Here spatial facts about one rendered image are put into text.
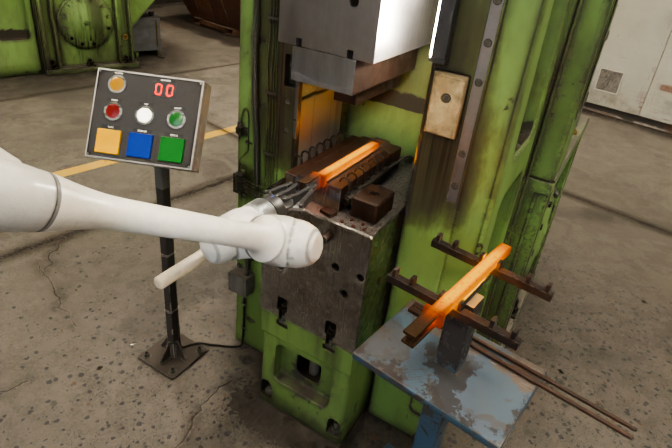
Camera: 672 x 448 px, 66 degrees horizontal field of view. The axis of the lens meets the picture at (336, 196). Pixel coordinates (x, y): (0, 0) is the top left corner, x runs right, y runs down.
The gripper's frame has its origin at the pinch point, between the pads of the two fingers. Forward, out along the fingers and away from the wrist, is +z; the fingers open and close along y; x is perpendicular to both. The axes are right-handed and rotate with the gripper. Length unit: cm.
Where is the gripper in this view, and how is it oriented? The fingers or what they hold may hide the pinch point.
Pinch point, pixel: (309, 184)
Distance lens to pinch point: 149.3
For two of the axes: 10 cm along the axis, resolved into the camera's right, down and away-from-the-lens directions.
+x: 0.9, -8.7, -4.9
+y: 8.5, 3.2, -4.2
